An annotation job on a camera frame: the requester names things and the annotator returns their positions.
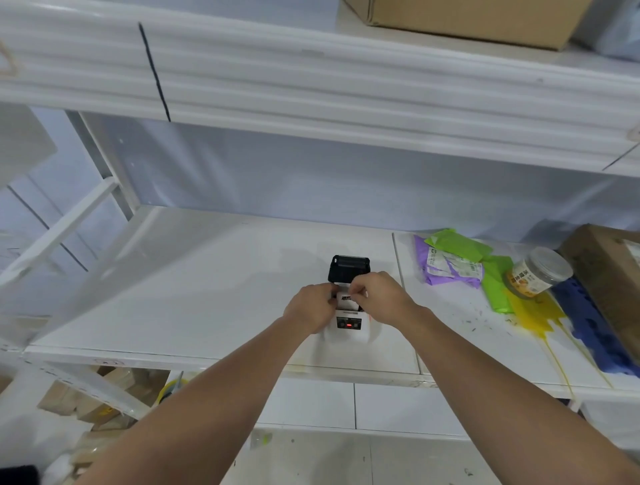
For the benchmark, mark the person's right hand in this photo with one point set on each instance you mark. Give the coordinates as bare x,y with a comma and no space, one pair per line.
387,299

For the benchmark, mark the person's left hand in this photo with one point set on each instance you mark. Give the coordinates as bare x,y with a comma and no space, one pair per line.
310,309

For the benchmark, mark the person's left fingers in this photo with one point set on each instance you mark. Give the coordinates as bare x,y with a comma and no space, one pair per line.
332,295

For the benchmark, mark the person's right fingers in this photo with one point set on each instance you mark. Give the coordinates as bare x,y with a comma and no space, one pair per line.
359,292

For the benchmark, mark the white printed label strip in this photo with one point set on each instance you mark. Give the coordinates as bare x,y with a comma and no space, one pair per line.
346,299

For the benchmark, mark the person's right forearm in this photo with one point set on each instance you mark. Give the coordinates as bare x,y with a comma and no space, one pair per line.
500,404

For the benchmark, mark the person's left forearm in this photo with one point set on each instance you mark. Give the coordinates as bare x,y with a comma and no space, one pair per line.
200,409

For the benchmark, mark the white label printer black lid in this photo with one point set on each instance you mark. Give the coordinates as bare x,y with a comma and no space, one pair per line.
350,330

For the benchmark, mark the purple mailer bag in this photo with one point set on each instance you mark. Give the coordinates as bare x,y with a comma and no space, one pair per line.
442,270

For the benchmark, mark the green mailer bag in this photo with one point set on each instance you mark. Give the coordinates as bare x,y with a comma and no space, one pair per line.
460,246

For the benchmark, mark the white metal shelf unit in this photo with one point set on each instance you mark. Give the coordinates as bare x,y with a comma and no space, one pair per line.
210,280

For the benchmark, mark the clear jar yellow label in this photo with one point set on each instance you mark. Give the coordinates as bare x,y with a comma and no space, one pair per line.
537,272

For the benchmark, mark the yellow tape roll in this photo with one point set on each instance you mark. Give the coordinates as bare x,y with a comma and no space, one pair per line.
169,389

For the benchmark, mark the taped brown cardboard box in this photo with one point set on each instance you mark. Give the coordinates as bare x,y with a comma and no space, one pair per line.
610,275

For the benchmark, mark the pile of wooden pieces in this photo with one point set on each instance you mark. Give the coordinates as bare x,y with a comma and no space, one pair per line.
100,394

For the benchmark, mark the large brown cardboard box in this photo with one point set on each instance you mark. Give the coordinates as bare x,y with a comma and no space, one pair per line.
470,17

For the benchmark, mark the black object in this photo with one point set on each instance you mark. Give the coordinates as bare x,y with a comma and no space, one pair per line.
17,475

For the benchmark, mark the translucent plastic bag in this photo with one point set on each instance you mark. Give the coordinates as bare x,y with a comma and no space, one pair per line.
612,27

